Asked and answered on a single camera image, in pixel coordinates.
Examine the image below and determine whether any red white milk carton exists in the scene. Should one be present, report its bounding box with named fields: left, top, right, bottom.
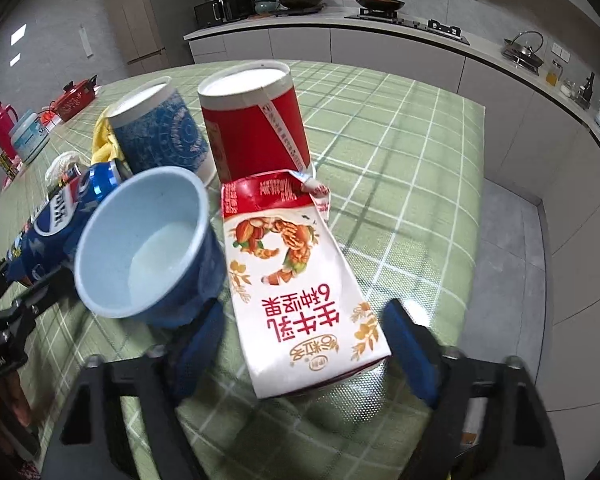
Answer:
left=221, top=170, right=391, bottom=399

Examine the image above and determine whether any white blue container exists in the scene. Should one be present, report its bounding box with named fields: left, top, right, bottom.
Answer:
left=9, top=110, right=48, bottom=162

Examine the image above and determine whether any refrigerator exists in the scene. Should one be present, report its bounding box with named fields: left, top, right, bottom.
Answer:
left=101, top=0, right=202, bottom=79

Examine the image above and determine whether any blue patterned paper cup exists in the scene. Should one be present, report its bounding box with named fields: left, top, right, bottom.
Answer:
left=106, top=76, right=215, bottom=183

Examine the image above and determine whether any frying pan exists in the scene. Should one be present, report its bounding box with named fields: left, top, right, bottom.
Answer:
left=354, top=0, right=404, bottom=12

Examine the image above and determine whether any red enamel pot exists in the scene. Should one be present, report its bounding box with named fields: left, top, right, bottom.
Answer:
left=50, top=75, right=97, bottom=122

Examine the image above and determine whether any yellow cloth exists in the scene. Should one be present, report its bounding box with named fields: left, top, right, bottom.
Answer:
left=91, top=107, right=125, bottom=164

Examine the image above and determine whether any red paper cup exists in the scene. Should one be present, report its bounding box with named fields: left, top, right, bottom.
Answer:
left=198, top=60, right=312, bottom=183

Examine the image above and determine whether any blue snack bag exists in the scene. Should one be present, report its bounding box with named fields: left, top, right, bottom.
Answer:
left=6, top=162, right=102, bottom=286

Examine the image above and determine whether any red thermos jug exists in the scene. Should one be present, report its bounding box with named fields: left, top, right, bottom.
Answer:
left=0, top=102, right=19, bottom=159

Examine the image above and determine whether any dark glass bottle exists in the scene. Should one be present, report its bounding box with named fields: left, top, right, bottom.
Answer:
left=576, top=72, right=595, bottom=110

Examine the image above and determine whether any black microwave oven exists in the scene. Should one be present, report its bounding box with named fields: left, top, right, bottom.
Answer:
left=194, top=0, right=256, bottom=28

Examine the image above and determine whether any steel kettle pot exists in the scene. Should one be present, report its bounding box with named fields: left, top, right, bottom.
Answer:
left=502, top=30, right=544, bottom=75

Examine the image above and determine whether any blue plastic bowl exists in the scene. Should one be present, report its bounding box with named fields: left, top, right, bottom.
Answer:
left=73, top=166, right=226, bottom=328

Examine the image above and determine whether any gas stove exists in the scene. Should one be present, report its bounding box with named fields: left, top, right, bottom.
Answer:
left=346, top=9, right=470, bottom=46

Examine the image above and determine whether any left hand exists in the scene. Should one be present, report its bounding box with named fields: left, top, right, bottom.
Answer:
left=0, top=372, right=38, bottom=460

